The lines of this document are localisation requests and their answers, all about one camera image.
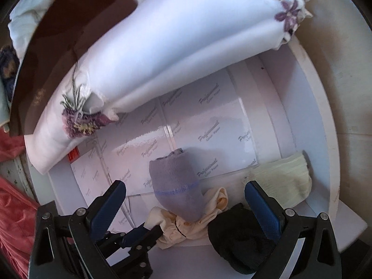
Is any purple grey sock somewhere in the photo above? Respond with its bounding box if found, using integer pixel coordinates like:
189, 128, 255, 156
149, 148, 205, 221

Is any navy lace underwear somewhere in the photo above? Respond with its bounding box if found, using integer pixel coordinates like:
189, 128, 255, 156
0, 45, 21, 101

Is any beige sheer stocking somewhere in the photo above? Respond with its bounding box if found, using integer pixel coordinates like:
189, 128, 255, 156
145, 187, 230, 250

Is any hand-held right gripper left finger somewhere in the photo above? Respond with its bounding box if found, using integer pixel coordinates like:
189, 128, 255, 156
30, 179, 127, 279

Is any white soft garment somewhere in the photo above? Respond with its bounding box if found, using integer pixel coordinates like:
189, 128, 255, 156
8, 0, 53, 60

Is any brown gold lined tin box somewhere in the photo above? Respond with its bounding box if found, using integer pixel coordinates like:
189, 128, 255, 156
9, 0, 139, 136

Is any black sock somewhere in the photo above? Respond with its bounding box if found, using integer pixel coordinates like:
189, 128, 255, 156
207, 203, 284, 275

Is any floral patterned mattress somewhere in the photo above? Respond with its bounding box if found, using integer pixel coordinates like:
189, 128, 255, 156
0, 151, 30, 198

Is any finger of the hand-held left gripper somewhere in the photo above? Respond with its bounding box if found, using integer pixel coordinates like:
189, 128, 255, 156
107, 238, 159, 263
99, 224, 164, 246

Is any red plush blanket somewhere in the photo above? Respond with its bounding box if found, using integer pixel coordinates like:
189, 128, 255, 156
0, 128, 40, 279

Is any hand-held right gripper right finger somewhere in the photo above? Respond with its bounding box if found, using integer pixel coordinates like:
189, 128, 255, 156
244, 180, 340, 279

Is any white floral embroidered cloth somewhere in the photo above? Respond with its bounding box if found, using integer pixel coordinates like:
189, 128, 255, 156
30, 0, 313, 176

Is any white printed lining paper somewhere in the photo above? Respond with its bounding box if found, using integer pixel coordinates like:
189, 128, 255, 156
96, 112, 176, 196
158, 68, 258, 178

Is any cream ribbed sock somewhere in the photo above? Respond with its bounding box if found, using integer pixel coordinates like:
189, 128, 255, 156
242, 150, 312, 208

